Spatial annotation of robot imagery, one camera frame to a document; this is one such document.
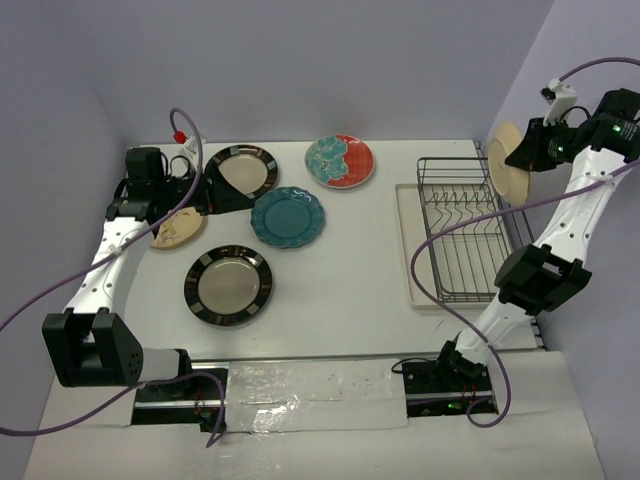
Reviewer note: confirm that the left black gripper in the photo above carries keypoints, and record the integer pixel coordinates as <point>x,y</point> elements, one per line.
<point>219,196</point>

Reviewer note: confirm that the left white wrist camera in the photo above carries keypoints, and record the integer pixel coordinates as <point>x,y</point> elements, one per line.
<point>189,146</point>

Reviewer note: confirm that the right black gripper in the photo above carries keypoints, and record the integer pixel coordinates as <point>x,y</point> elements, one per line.
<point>529,153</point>

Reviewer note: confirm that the white drain tray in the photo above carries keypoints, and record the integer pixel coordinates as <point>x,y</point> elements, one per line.
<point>412,250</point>

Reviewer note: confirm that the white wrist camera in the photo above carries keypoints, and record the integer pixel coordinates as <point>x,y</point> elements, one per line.
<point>189,146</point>
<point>560,97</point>

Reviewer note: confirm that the beige bird plate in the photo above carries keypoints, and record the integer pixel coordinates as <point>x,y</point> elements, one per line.
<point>179,229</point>
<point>511,183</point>

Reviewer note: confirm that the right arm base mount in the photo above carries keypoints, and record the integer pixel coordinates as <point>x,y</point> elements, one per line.
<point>432,390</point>

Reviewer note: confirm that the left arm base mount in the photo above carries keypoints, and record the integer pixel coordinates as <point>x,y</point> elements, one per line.
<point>195,401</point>

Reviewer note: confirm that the silver tape sheet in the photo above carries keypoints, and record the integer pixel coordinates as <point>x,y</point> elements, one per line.
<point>283,397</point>

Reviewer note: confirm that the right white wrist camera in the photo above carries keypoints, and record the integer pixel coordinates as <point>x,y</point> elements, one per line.
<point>560,97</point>

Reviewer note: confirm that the red and teal floral plate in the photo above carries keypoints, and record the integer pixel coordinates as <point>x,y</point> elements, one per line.
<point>339,161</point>

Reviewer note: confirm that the black wire dish rack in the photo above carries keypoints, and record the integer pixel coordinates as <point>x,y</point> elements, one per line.
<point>472,170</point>

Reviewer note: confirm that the black rim plate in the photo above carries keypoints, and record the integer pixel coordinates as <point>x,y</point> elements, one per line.
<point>228,286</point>
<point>250,169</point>

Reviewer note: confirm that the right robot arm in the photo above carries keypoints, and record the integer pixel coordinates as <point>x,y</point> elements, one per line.
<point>545,274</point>

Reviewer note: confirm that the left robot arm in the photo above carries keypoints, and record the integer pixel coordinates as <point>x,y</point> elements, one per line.
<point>89,342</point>

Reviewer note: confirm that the black rim plate front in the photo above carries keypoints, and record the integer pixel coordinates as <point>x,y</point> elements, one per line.
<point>228,286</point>

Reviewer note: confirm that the teal scalloped plate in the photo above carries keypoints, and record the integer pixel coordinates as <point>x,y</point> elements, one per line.
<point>287,218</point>

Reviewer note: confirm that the black rim plate rear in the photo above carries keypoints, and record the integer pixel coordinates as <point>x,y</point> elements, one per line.
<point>250,169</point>

